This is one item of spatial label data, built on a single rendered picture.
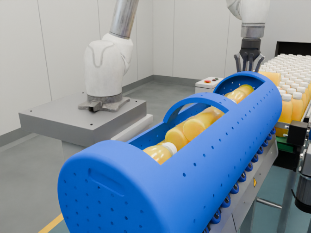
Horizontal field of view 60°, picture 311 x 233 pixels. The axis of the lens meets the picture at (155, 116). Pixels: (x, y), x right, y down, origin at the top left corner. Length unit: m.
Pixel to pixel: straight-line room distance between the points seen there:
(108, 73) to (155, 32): 5.10
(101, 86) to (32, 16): 2.69
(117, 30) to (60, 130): 0.53
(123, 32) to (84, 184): 0.91
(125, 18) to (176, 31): 4.70
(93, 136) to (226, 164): 0.52
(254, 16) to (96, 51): 0.62
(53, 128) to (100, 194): 0.64
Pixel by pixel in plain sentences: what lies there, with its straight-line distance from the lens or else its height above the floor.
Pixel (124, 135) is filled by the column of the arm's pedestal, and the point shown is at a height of 0.99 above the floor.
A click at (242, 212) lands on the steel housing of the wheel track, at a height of 0.86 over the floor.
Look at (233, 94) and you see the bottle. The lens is 1.02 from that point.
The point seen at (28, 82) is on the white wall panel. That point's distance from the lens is 3.70.
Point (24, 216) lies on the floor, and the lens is 2.43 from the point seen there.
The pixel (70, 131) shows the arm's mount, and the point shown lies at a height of 1.05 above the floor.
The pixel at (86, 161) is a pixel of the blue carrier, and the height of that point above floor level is 1.22.
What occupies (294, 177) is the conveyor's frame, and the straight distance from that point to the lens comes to 1.83.
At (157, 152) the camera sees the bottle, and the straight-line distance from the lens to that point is 0.56.
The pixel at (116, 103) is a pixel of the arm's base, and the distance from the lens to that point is 1.17.
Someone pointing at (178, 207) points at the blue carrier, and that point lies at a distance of 0.46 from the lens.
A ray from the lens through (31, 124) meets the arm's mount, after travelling 1.20.
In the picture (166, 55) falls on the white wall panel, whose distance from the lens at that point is 6.11.
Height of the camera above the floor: 1.45
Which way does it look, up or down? 21 degrees down
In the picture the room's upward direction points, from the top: straight up
